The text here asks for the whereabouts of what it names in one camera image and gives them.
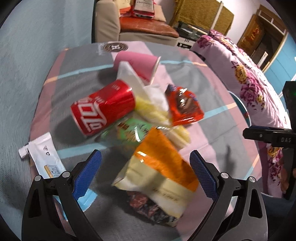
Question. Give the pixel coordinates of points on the wooden framed plaque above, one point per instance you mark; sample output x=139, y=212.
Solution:
x=252, y=34

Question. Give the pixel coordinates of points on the silver audio device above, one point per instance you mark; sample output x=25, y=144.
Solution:
x=185, y=42

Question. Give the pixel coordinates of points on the black audio device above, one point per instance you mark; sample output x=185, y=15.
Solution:
x=189, y=29

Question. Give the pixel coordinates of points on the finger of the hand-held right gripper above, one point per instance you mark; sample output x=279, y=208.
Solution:
x=263, y=127
x=259, y=135

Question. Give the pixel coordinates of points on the light blue packet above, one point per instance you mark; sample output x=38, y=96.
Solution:
x=86, y=199

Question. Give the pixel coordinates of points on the beige armchair with brown seat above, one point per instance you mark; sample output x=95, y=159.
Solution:
x=106, y=23

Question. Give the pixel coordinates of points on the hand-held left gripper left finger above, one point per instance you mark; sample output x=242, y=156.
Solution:
x=87, y=171

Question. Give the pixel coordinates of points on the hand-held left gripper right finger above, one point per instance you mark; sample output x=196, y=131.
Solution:
x=204, y=173

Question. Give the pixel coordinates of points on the beige cushion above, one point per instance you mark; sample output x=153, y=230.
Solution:
x=160, y=12

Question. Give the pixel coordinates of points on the dark floral wrapper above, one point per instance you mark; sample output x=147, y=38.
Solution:
x=148, y=206

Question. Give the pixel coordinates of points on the green snack packet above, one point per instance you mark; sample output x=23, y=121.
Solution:
x=129, y=129

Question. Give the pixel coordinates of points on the white tissue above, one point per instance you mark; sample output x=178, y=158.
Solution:
x=155, y=95

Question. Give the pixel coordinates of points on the red soda can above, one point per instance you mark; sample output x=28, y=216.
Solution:
x=101, y=106

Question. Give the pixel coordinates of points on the pink paper cup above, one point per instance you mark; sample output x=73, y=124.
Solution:
x=134, y=62

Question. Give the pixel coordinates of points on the red chocolate snack wrapper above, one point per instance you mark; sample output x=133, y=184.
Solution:
x=185, y=106

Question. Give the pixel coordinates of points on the olive patterned towel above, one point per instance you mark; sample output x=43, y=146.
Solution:
x=196, y=14

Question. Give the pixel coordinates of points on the red bottle-shaped pillow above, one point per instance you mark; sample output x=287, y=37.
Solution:
x=143, y=8

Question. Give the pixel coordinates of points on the pink floral blanket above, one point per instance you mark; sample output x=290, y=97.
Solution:
x=231, y=64

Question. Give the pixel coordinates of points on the wooden door frame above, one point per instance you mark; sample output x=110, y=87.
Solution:
x=277, y=30

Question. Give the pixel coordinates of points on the orange and cream snack bag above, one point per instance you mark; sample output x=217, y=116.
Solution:
x=161, y=160

